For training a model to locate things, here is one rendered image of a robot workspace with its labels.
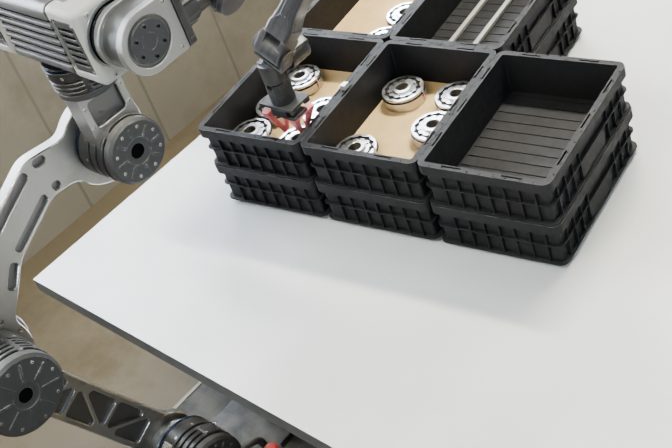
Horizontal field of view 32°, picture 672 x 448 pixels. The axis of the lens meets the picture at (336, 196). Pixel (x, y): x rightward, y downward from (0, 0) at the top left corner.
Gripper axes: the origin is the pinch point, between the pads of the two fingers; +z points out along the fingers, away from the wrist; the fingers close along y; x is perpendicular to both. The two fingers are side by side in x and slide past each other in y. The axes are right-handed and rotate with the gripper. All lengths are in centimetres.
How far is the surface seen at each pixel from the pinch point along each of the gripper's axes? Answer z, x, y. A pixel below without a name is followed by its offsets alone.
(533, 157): 5, -15, -53
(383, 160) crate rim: -4.4, 5.5, -31.6
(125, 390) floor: 89, 39, 74
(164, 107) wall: 76, -61, 153
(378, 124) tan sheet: 5.5, -13.4, -12.5
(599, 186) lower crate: 12, -18, -66
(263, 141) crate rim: -4.0, 9.3, 0.2
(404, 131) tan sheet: 5.4, -13.3, -20.2
